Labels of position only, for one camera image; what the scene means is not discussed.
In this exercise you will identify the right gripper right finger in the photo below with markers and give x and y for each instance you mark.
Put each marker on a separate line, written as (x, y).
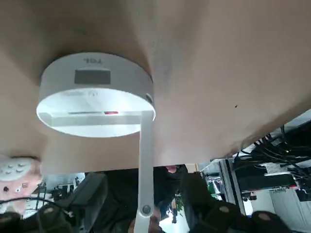
(196, 194)

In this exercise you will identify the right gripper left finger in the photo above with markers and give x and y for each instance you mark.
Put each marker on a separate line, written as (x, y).
(85, 194)

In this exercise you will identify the white foldable desk lamp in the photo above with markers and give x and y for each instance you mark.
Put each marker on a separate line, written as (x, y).
(97, 116)

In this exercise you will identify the person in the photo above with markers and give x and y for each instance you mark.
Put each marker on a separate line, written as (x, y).
(121, 199)

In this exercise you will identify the pink pig toy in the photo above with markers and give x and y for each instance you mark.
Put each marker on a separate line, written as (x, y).
(14, 179)

